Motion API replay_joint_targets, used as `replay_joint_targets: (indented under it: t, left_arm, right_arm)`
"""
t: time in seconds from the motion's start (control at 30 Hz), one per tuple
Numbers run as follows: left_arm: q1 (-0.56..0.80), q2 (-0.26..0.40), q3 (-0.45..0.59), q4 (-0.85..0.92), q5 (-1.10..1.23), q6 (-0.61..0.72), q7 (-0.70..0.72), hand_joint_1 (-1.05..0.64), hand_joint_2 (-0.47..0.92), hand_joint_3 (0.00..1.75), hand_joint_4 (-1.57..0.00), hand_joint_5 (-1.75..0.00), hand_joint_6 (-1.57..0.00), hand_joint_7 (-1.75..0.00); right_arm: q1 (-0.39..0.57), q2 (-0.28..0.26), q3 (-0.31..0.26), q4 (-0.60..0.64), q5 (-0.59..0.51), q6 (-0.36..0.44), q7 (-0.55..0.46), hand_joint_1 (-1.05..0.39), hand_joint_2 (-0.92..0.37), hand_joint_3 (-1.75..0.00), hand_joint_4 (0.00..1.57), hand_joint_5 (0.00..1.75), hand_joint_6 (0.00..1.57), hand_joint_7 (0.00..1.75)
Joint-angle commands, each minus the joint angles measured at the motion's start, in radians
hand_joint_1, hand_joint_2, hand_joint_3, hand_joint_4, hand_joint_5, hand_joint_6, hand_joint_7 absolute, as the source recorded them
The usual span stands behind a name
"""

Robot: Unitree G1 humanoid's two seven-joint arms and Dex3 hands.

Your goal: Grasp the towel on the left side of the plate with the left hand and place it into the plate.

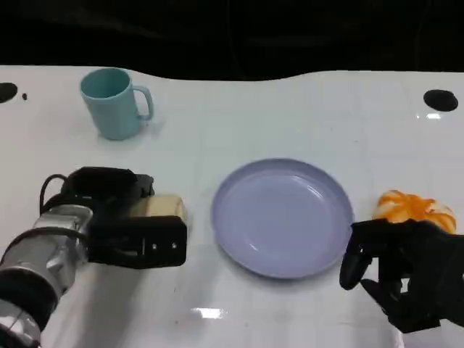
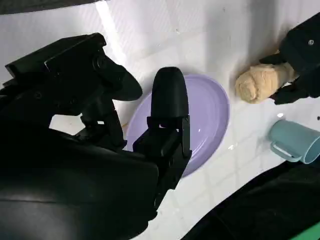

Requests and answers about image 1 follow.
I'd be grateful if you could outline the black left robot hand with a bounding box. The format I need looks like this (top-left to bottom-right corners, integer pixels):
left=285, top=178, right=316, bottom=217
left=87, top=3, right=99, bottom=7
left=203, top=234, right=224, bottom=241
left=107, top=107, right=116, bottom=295
left=59, top=166, right=156, bottom=219

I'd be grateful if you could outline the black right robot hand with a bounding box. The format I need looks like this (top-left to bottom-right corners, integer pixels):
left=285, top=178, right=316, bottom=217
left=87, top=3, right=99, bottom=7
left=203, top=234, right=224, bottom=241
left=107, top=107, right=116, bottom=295
left=339, top=218, right=464, bottom=334

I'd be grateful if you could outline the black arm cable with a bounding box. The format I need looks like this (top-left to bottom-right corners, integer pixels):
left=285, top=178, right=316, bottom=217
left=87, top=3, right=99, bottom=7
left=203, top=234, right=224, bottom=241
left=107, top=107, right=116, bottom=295
left=38, top=173, right=73, bottom=218

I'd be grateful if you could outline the orange and white bread roll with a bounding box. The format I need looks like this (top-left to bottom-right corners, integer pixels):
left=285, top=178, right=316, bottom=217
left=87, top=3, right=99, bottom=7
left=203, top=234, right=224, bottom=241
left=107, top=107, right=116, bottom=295
left=372, top=188, right=457, bottom=235

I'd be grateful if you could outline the lilac plate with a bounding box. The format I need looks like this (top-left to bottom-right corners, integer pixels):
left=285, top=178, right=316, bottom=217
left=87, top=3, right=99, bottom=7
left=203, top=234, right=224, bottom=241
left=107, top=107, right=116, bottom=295
left=211, top=157, right=355, bottom=280

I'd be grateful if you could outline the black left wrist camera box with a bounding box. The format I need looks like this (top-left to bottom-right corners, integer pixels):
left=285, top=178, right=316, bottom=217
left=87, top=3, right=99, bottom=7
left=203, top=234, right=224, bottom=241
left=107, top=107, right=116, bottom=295
left=88, top=215, right=189, bottom=270

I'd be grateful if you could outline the pale green mug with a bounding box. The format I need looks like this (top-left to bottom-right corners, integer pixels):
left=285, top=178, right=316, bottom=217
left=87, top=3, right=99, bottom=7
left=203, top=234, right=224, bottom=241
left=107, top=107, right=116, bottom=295
left=79, top=67, right=155, bottom=141

